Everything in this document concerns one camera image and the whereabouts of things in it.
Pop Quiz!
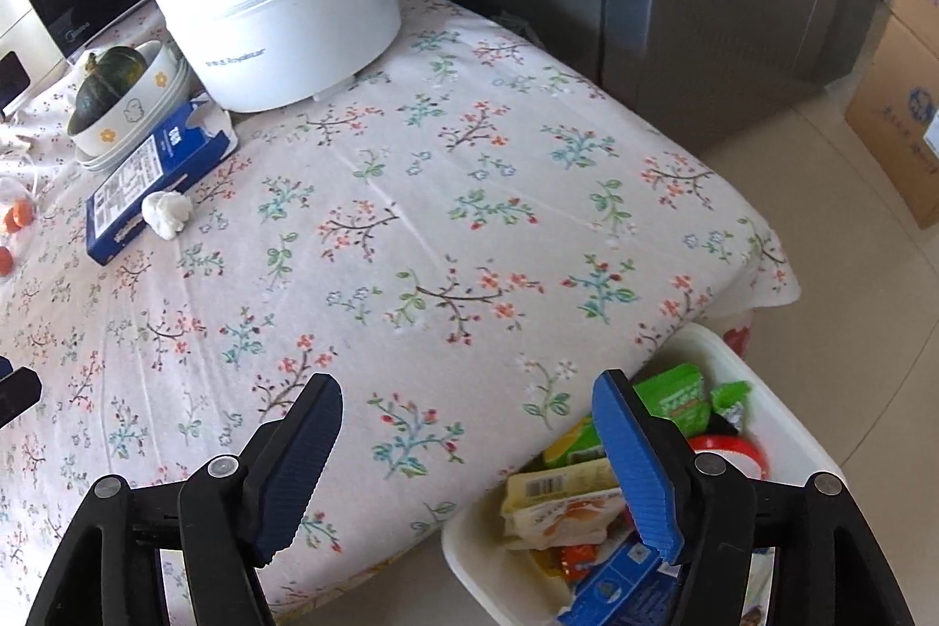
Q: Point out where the white countertop appliance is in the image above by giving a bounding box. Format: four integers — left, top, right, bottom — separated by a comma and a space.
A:
0, 2, 75, 117

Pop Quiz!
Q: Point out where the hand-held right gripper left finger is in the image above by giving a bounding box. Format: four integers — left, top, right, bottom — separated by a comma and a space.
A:
25, 373, 344, 626

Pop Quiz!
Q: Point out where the cream plastic bag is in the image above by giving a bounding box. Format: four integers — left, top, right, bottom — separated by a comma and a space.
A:
501, 466, 628, 528

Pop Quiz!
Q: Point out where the red plastic ring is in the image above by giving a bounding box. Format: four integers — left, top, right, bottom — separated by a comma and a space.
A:
688, 434, 771, 482

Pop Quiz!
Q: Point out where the green snack bag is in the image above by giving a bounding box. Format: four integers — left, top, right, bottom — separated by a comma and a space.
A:
541, 362, 709, 469

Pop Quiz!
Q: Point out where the small white crumpled tissue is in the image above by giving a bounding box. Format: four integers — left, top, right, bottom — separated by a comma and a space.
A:
141, 191, 193, 241

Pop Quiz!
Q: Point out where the white plate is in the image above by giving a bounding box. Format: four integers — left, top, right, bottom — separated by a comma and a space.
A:
79, 69, 196, 172
77, 57, 193, 165

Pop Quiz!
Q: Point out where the white zigzag-edged wrapper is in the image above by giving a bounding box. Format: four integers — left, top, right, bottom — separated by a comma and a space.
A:
522, 494, 636, 551

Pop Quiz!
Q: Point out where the torn green dark wrapper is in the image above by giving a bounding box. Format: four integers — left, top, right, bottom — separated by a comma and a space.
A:
710, 380, 753, 431

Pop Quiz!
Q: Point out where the green pumpkin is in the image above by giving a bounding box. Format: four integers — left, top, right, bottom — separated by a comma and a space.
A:
75, 46, 148, 132

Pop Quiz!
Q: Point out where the white plastic bin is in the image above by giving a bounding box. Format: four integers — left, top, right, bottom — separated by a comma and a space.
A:
440, 322, 852, 626

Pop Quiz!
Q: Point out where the blue cardboard box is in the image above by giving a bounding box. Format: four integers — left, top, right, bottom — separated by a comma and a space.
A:
86, 92, 239, 266

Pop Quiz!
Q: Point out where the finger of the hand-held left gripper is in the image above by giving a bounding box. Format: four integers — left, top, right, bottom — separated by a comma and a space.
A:
0, 356, 43, 429

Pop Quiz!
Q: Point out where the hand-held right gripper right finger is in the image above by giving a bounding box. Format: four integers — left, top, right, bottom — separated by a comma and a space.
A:
593, 369, 918, 626

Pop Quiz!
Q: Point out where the white red blue bag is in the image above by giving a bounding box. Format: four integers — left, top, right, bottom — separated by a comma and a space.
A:
556, 534, 685, 626

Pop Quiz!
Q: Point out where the floral tablecloth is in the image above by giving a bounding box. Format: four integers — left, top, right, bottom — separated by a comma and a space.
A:
0, 0, 800, 626

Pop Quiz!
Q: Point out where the red orange wrapper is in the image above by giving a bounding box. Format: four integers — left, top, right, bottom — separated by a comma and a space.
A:
534, 539, 604, 581

